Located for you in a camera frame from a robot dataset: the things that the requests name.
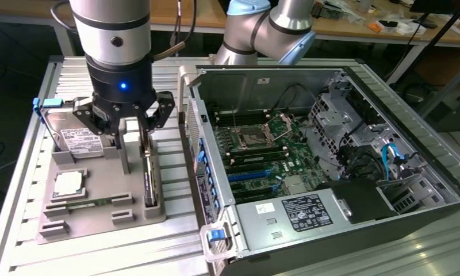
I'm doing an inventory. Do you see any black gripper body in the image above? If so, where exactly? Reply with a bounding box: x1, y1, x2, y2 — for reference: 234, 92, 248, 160
84, 54, 158, 116

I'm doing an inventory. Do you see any black graphics card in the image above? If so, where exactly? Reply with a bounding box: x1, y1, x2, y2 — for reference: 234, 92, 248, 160
138, 135, 158, 208

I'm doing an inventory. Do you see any blue expansion slot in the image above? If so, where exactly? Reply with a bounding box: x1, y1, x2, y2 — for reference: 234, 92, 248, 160
226, 168, 272, 182

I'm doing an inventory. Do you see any black expansion slot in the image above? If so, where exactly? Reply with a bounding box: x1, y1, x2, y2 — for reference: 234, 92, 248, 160
229, 186, 274, 202

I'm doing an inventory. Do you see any hard disk in blue carrier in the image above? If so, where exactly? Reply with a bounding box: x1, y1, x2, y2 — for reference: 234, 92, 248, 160
33, 97, 114, 159

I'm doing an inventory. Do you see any grey parts rack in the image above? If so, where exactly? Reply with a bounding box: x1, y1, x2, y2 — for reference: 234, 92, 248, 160
36, 117, 168, 245

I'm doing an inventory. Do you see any silver CPU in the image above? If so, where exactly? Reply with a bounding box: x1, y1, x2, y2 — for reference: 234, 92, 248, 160
53, 171, 88, 198

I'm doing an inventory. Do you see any CPU socket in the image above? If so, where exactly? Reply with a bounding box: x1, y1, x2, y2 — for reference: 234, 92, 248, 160
236, 125, 273, 149

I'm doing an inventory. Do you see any green RAM stick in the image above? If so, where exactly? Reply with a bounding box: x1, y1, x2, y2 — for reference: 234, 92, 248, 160
65, 197, 114, 209

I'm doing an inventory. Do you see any metal socket cover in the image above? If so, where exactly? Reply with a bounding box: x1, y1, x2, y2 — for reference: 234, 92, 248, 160
262, 113, 294, 136

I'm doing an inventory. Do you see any green motherboard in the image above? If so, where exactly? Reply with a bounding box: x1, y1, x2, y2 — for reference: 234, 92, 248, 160
212, 109, 330, 205

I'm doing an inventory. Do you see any silver chipset heatsink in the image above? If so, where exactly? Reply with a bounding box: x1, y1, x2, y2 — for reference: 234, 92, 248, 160
282, 175, 308, 197

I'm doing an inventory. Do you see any metal disk bay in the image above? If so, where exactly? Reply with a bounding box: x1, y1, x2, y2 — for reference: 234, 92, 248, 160
308, 91, 373, 145

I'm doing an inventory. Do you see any silver power supply unit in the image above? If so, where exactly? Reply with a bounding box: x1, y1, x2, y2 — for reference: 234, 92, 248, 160
229, 191, 354, 251

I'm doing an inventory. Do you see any blue case latch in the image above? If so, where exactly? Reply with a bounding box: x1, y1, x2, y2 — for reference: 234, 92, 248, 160
206, 228, 225, 243

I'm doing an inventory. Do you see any wooden desk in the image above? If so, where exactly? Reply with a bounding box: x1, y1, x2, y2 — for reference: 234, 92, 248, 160
0, 0, 460, 49

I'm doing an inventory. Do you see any black open PC case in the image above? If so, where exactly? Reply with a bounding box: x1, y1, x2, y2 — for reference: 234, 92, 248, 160
177, 64, 460, 276

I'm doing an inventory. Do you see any white and orange clutter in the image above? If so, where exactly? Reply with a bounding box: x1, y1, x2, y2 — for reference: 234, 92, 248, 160
365, 18, 427, 36

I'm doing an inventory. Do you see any black monitor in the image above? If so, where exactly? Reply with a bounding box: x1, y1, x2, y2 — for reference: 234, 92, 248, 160
408, 0, 460, 29

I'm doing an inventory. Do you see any black slanted pole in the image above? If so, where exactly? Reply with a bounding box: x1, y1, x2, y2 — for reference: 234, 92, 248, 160
384, 0, 460, 85

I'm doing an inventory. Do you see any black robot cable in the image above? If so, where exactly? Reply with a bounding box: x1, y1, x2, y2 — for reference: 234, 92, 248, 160
49, 0, 200, 62

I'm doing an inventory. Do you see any blue wire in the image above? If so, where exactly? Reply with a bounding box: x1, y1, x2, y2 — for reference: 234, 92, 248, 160
380, 143, 404, 181

